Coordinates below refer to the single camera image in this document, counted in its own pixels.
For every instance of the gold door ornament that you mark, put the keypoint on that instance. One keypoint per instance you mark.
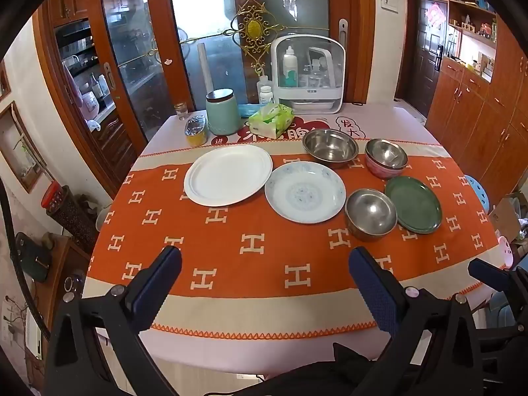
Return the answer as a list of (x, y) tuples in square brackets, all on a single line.
[(253, 29)]

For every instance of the white light switch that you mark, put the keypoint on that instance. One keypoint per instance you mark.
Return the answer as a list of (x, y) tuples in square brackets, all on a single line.
[(390, 2)]

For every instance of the white pill bottle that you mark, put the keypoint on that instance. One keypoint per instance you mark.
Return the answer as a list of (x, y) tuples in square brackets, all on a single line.
[(266, 95)]

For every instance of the cardboard box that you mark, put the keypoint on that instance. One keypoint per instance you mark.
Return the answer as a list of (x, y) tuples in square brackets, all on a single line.
[(503, 218)]

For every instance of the blue plastic stool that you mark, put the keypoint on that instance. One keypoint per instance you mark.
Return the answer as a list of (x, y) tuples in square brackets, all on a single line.
[(478, 192)]

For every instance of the red-lidded jar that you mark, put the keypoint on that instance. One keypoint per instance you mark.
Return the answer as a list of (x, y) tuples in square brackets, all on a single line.
[(51, 194)]

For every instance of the red door decoration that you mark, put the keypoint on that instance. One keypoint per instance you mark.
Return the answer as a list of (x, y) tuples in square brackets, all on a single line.
[(435, 16)]

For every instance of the shiny steel bowl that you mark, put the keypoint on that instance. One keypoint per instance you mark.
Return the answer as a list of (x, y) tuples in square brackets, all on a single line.
[(385, 152)]

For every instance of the blue patterned plate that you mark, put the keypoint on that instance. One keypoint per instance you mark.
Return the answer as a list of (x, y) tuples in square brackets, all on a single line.
[(305, 194)]

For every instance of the yellow can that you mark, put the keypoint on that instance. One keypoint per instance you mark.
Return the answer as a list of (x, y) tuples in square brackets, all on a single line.
[(196, 136)]

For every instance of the white plate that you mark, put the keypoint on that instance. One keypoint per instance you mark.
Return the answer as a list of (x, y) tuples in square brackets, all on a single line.
[(227, 175)]

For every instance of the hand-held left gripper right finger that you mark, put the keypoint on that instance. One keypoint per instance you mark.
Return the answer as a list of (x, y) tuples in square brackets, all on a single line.
[(373, 293)]

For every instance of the orange patterned tablecloth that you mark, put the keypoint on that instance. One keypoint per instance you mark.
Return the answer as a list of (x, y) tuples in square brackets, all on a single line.
[(255, 280), (392, 119)]

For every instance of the wooden storage cabinet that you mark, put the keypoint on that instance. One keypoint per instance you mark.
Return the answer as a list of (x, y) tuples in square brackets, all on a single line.
[(474, 123)]

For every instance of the green plate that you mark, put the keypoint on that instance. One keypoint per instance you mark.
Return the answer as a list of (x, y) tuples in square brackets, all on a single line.
[(416, 204)]

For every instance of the white sterilizer cabinet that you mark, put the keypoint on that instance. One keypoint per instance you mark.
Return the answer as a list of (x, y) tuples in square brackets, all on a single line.
[(321, 99)]

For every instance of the pink rice cooker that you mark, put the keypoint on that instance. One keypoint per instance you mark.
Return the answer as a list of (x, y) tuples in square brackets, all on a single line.
[(90, 105)]

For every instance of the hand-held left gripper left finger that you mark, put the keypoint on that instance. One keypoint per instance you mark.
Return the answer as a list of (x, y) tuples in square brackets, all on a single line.
[(159, 280)]

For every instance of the clear squeeze bottle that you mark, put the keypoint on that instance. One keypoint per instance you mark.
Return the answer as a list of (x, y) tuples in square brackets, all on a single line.
[(261, 82)]

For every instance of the black bag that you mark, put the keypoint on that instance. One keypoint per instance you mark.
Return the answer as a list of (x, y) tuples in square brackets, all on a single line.
[(33, 255)]

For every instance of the dark wooden door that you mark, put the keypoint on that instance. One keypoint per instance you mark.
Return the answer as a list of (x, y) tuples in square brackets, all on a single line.
[(420, 62)]

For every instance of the small glass jar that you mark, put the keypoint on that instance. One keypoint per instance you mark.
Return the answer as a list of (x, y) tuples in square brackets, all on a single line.
[(181, 111)]

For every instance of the mint green canister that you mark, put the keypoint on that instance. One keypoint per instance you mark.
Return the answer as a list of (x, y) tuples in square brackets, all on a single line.
[(222, 115)]

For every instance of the white bottle green label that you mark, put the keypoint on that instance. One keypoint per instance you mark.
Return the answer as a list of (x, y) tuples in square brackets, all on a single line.
[(290, 68)]

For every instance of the wooden glass-front cabinet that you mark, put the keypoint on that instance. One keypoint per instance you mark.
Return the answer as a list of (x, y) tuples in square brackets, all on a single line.
[(74, 103)]

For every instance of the green tissue pack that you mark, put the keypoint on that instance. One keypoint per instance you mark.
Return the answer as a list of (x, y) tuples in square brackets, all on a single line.
[(270, 121)]

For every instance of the wide-rimmed steel bowl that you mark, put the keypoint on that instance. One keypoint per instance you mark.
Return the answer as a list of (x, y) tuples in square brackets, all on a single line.
[(330, 144)]

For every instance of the blue plastic bag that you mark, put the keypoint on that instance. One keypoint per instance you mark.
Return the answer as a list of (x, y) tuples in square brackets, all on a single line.
[(247, 111)]

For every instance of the dull steel bowl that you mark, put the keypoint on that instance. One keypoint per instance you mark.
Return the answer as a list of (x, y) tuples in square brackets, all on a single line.
[(369, 212)]

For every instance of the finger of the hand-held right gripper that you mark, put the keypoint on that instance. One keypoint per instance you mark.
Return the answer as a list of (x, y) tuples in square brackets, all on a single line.
[(486, 273)]

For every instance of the white rolled paper tube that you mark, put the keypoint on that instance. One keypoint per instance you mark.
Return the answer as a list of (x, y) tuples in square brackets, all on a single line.
[(205, 68)]

